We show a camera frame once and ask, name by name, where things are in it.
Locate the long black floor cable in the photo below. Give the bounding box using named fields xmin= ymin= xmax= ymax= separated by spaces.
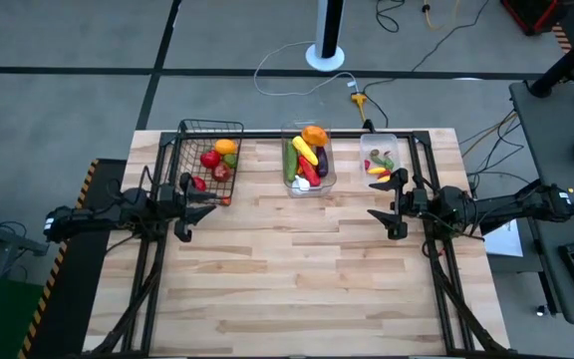
xmin=361 ymin=0 xmax=491 ymax=96

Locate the shiny red round fruit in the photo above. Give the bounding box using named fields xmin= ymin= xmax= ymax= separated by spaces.
xmin=199 ymin=150 xmax=221 ymax=170

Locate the black white pole round base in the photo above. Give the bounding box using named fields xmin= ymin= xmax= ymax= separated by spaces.
xmin=305 ymin=0 xmax=347 ymax=73

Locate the short black power cable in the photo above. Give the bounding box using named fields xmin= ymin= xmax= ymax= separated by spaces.
xmin=359 ymin=93 xmax=391 ymax=135

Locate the white floor cable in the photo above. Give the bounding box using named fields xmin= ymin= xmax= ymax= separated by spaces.
xmin=252 ymin=40 xmax=361 ymax=98

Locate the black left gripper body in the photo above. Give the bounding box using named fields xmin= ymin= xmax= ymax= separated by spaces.
xmin=159 ymin=184 xmax=186 ymax=223

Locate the red black crate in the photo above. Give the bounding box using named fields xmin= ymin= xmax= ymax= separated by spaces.
xmin=499 ymin=0 xmax=573 ymax=37

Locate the black aluminium table frame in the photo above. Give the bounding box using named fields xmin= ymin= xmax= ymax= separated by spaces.
xmin=85 ymin=128 xmax=510 ymax=359

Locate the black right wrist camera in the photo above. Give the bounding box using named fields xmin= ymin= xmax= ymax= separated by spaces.
xmin=407 ymin=187 xmax=432 ymax=218

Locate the orange bell pepper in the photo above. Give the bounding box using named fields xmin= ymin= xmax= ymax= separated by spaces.
xmin=300 ymin=125 xmax=329 ymax=149

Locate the white paper sheet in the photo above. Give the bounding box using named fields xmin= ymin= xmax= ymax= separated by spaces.
xmin=483 ymin=218 xmax=525 ymax=258

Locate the yellow floor cable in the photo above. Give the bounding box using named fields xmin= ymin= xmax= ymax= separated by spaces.
xmin=421 ymin=0 xmax=462 ymax=30

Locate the shallow clear plastic container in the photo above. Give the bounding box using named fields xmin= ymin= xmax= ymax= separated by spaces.
xmin=359 ymin=133 xmax=402 ymax=188

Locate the black wire basket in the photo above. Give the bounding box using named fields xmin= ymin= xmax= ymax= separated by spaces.
xmin=172 ymin=119 xmax=246 ymax=206

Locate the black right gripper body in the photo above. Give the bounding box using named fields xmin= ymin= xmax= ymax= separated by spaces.
xmin=394 ymin=187 xmax=435 ymax=225

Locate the black hazard striped platform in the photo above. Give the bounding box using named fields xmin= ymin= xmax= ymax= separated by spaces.
xmin=17 ymin=158 xmax=129 ymax=359

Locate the tall clear plastic bin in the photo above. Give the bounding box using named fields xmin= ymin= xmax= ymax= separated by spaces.
xmin=280 ymin=119 xmax=339 ymax=199

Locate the grey desk top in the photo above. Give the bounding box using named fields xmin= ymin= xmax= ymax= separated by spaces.
xmin=508 ymin=79 xmax=574 ymax=207
xmin=524 ymin=201 xmax=574 ymax=326

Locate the black diagonal pole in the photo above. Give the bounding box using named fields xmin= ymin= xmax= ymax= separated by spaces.
xmin=528 ymin=19 xmax=574 ymax=100

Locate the green cucumber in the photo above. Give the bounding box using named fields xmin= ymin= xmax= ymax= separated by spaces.
xmin=284 ymin=140 xmax=299 ymax=183

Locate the dark red apple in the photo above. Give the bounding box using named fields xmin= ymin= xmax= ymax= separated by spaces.
xmin=210 ymin=162 xmax=233 ymax=183

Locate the orange citrus fruit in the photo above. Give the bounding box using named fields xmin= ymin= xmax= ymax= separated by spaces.
xmin=213 ymin=138 xmax=238 ymax=156

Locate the yellow cable bundle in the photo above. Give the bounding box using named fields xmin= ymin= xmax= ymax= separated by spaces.
xmin=458 ymin=109 xmax=525 ymax=159

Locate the black coiled floor cable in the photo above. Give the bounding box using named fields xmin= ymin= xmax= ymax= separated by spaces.
xmin=375 ymin=0 xmax=407 ymax=34

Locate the grey metal stand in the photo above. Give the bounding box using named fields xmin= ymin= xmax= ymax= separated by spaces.
xmin=0 ymin=201 xmax=50 ymax=280

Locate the purple eggplant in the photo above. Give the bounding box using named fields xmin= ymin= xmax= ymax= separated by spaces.
xmin=315 ymin=146 xmax=330 ymax=180

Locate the long red pepper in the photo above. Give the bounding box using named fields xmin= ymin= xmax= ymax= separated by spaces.
xmin=298 ymin=155 xmax=322 ymax=188

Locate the yellow squash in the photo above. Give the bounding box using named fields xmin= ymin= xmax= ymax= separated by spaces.
xmin=291 ymin=135 xmax=320 ymax=168

